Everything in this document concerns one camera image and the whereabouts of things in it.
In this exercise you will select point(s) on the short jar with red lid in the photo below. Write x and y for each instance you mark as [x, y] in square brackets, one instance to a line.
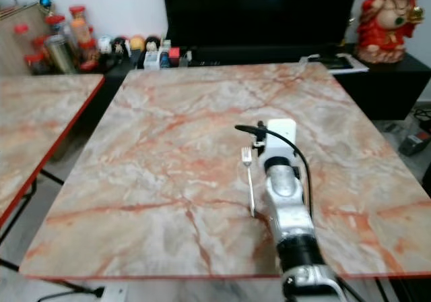
[35, 64]

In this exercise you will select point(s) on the round jar with red lid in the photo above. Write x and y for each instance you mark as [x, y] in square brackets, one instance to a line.
[55, 24]

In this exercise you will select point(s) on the white small figurine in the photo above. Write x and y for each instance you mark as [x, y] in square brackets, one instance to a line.
[104, 45]

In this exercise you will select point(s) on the small blue bottle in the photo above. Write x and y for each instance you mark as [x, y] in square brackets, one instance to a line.
[165, 59]

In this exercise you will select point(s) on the black flat screen television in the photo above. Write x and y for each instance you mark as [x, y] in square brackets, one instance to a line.
[259, 9]

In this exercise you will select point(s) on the stainless steel tumbler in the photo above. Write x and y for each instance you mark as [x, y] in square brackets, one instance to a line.
[61, 54]

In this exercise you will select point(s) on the silver metal fork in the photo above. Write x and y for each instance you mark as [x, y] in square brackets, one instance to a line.
[250, 180]

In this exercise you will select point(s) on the black television cabinet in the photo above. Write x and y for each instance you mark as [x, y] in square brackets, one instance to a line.
[387, 86]

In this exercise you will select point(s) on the black red floor device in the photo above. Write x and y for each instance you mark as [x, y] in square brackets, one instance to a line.
[416, 143]

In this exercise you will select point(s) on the tall jar with orange content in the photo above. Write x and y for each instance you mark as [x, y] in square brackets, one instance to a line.
[80, 25]

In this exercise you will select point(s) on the white flat tablet device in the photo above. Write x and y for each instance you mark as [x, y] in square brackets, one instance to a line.
[343, 63]

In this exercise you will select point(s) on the black small figurine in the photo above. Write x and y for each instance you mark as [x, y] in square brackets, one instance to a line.
[120, 48]

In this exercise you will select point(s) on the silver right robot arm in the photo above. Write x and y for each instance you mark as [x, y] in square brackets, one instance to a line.
[288, 201]

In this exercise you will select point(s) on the black round figurine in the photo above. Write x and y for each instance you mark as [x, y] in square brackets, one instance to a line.
[153, 44]

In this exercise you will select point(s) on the white power strip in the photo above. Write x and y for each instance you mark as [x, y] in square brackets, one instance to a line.
[113, 294]

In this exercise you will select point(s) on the clear jar with red lid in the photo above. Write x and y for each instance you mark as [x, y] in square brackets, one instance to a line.
[22, 38]

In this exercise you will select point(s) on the yellow egg figurine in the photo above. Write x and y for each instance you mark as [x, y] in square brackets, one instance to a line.
[137, 44]

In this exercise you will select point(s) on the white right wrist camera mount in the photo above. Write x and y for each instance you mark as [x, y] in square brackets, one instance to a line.
[281, 135]

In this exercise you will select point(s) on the red laughing buddha statue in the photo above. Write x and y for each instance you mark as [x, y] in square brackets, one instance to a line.
[384, 22]

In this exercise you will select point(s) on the small white box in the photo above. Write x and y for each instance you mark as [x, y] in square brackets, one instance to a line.
[152, 60]

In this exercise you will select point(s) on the small red box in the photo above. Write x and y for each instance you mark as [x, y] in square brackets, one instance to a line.
[174, 52]

